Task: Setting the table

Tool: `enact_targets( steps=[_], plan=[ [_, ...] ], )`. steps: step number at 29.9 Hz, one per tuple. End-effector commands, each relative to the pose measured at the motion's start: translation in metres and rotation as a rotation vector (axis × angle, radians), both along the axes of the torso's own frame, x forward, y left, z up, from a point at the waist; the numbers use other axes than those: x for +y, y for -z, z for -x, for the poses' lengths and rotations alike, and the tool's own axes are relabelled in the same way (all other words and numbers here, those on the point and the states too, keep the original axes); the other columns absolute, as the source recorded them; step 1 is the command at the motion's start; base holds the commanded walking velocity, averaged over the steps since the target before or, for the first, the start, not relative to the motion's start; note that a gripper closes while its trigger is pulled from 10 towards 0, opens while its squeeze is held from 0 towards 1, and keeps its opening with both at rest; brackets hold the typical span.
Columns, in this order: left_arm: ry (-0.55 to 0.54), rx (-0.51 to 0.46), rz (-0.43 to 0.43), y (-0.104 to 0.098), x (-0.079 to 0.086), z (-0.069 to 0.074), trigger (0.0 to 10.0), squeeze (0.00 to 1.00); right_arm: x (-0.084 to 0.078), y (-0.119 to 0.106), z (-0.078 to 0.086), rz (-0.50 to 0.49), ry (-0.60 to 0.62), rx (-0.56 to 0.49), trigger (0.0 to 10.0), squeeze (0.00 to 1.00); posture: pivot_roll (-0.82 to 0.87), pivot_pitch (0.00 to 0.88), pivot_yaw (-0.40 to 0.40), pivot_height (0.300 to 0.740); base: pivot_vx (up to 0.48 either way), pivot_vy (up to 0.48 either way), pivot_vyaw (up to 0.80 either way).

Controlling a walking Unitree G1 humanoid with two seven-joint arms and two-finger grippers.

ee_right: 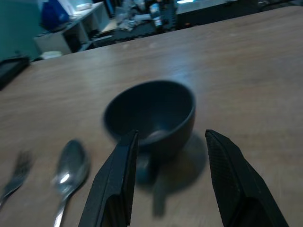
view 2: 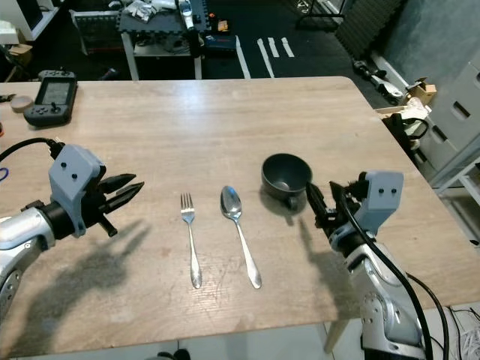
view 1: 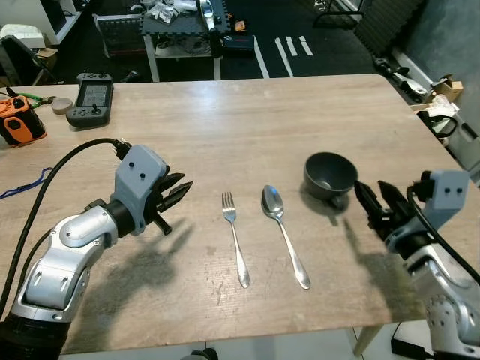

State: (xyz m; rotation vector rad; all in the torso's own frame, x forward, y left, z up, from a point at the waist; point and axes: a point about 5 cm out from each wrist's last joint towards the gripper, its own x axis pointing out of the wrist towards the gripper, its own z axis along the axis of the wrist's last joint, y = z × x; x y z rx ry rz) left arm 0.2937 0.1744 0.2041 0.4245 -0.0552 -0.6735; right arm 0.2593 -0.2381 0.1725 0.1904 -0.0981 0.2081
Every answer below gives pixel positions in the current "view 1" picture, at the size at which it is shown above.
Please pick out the dark grey handheld controller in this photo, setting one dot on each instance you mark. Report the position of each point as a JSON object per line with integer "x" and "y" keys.
{"x": 91, "y": 97}

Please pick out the wooden table leg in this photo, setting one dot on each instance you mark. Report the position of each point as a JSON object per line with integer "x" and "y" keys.
{"x": 367, "y": 340}

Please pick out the small round grey disc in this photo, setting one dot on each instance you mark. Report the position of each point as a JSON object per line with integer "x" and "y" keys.
{"x": 61, "y": 105}

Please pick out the dark acoustic foam panel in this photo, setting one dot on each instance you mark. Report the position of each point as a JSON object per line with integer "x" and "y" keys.
{"x": 390, "y": 26}

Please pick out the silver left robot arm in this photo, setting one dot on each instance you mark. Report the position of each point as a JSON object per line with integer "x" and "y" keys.
{"x": 66, "y": 241}

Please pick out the black power adapter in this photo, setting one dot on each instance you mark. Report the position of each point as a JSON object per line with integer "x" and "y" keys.
{"x": 409, "y": 348}

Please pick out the black robot foot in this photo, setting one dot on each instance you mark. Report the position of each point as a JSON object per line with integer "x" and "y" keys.
{"x": 199, "y": 355}

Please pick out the black-topped table with white legs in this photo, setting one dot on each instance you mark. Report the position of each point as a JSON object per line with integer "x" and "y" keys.
{"x": 180, "y": 34}

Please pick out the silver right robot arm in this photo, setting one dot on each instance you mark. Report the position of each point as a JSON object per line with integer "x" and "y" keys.
{"x": 450, "y": 300}

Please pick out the black and white floor tool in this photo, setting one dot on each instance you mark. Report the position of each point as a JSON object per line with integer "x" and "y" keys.
{"x": 397, "y": 75}

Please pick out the grey plastic crate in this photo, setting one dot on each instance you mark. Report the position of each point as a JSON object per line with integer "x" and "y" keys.
{"x": 120, "y": 36}

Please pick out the orange and black device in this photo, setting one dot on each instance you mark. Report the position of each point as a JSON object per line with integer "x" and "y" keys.
{"x": 19, "y": 124}

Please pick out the silver metal spoon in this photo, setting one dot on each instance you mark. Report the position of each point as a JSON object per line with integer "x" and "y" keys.
{"x": 272, "y": 201}

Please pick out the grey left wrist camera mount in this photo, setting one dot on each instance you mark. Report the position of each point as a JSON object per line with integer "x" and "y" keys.
{"x": 139, "y": 174}

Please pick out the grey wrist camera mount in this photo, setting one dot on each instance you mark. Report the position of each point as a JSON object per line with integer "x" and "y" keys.
{"x": 139, "y": 174}
{"x": 448, "y": 195}

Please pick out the small wooden box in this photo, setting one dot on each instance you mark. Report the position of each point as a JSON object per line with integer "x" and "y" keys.
{"x": 447, "y": 91}

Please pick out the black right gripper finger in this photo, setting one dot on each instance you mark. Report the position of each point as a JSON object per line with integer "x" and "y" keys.
{"x": 364, "y": 201}
{"x": 391, "y": 196}

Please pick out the white crumpled bags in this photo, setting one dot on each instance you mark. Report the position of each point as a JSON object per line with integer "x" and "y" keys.
{"x": 169, "y": 10}

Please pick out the silver metal fork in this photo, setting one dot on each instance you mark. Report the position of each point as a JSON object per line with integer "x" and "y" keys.
{"x": 235, "y": 232}

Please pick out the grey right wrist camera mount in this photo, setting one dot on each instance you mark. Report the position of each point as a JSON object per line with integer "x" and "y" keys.
{"x": 448, "y": 195}

